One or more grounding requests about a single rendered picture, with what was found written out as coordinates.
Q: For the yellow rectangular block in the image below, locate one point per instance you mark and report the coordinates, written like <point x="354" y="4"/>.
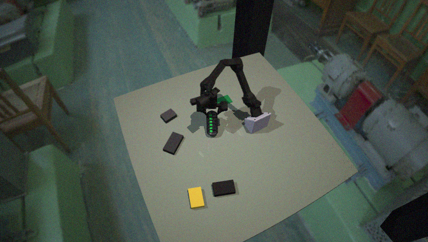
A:
<point x="196" y="198"/>

